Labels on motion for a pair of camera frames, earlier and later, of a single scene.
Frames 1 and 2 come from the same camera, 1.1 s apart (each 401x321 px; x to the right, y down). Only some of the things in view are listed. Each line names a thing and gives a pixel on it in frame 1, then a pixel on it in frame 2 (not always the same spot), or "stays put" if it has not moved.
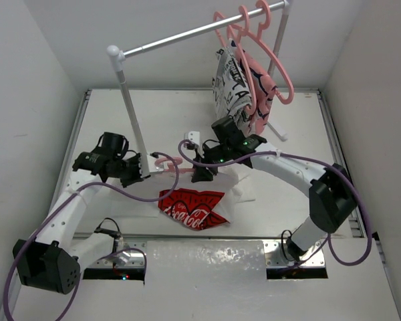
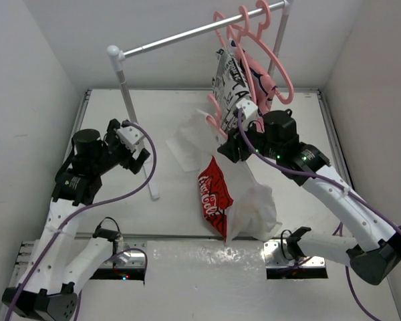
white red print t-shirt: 192,202 → 233,204
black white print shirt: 231,88 stays put
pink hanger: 169,161 → 216,126
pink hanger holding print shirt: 238,34 stays put
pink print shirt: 264,90 stays put
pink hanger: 258,37 stays put
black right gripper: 204,172 → 234,146
